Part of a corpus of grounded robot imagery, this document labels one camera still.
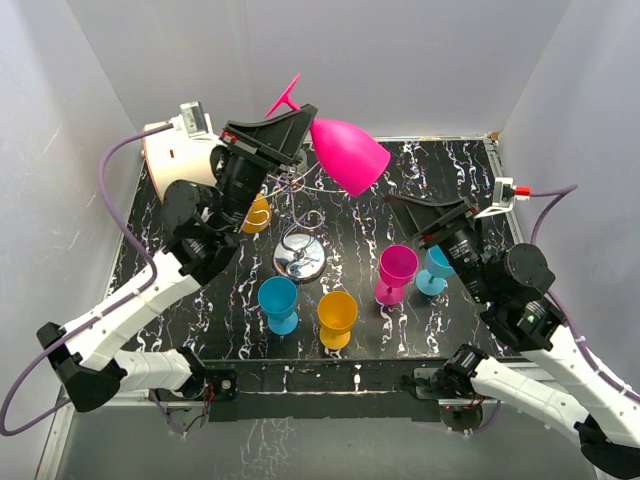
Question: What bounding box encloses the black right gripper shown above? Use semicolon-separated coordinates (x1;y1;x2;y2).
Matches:
383;193;495;303

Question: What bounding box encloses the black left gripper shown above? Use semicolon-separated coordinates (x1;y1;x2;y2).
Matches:
216;105;316;234

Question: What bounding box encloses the pink wine glass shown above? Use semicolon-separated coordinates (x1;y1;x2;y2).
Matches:
264;73;392;198
374;244;419;305

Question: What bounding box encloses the orange wine glass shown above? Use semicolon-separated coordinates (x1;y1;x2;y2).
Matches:
241;193;272;234
317;291;358;350

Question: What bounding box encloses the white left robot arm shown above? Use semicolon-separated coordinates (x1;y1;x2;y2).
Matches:
37;103;317;413

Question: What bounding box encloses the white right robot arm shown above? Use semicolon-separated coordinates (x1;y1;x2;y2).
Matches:
385;195;639;479

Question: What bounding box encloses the blue wine glass right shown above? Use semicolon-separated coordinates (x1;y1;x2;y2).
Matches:
416;246;455;296

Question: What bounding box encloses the blue wine glass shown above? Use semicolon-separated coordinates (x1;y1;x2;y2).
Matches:
416;246;455;296
258;276;298;336

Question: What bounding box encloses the orange wine glass front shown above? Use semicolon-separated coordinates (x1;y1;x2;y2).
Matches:
317;291;358;350

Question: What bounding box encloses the blue wine glass left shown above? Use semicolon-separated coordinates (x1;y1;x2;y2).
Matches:
258;276;298;336

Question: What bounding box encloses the white cylindrical box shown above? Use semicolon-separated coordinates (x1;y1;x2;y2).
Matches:
143;113;222;203

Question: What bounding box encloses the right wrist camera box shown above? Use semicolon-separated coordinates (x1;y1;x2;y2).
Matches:
475;177;531;219

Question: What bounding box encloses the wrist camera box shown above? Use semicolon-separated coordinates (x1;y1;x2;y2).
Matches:
475;177;531;219
171;101;210;138

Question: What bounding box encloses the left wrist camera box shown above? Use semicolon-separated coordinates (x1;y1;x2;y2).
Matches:
171;101;210;138

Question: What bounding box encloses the chrome wire wine glass rack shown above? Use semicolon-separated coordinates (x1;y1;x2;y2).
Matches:
261;144;346;285

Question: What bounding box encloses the aluminium frame rail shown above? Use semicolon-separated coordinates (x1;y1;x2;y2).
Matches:
482;130;619;480

